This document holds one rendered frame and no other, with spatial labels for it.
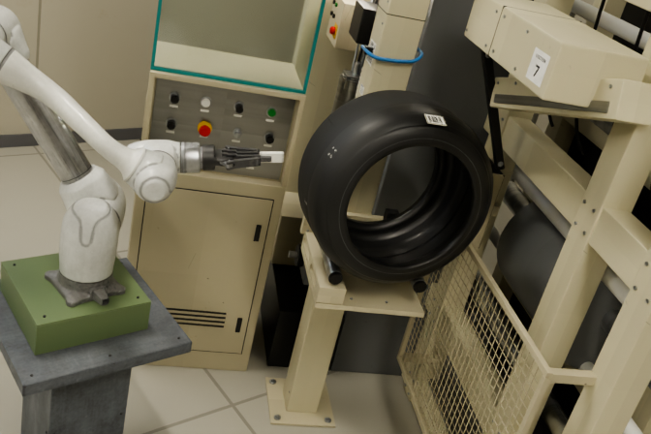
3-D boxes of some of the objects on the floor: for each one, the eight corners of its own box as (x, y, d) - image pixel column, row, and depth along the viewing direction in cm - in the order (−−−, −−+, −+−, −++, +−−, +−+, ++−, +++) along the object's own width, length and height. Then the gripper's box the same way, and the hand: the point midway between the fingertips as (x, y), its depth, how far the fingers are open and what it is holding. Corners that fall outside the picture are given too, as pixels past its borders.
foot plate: (264, 378, 312) (265, 374, 311) (325, 383, 318) (325, 379, 317) (269, 424, 288) (271, 420, 287) (334, 427, 294) (336, 423, 293)
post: (281, 390, 307) (449, -295, 203) (312, 392, 310) (494, -282, 206) (284, 413, 296) (465, -302, 191) (316, 415, 299) (511, -288, 194)
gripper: (201, 154, 202) (286, 154, 206) (201, 137, 214) (281, 137, 217) (201, 178, 205) (285, 177, 209) (201, 160, 217) (280, 159, 221)
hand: (271, 157), depth 213 cm, fingers closed
